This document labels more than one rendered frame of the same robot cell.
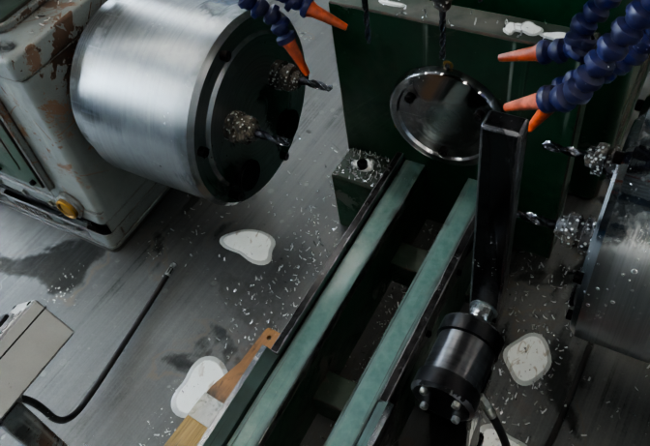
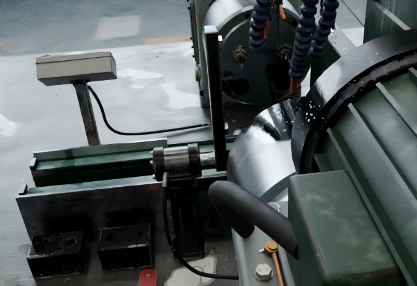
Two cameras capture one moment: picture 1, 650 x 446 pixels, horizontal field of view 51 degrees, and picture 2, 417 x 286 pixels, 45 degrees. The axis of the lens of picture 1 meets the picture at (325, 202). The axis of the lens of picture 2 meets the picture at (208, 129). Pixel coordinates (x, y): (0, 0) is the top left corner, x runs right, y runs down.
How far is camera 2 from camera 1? 0.69 m
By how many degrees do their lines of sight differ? 42
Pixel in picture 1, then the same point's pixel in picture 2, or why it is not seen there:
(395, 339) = (205, 173)
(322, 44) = not seen: hidden behind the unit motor
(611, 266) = (236, 144)
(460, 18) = (342, 46)
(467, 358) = (174, 153)
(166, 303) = (190, 133)
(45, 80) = (205, 4)
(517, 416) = (229, 266)
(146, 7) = not seen: outside the picture
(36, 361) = (93, 69)
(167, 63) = (228, 8)
